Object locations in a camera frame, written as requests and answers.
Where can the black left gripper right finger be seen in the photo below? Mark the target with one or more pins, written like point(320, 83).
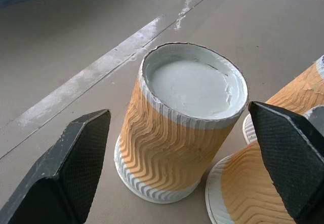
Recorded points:
point(291, 158)

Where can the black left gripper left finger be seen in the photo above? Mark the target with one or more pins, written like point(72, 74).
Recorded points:
point(63, 168)

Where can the orange white ripple paper cup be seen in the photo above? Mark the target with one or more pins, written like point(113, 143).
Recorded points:
point(301, 92)
point(248, 188)
point(177, 132)

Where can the clear tape strip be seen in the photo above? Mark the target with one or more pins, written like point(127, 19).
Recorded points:
point(106, 64)

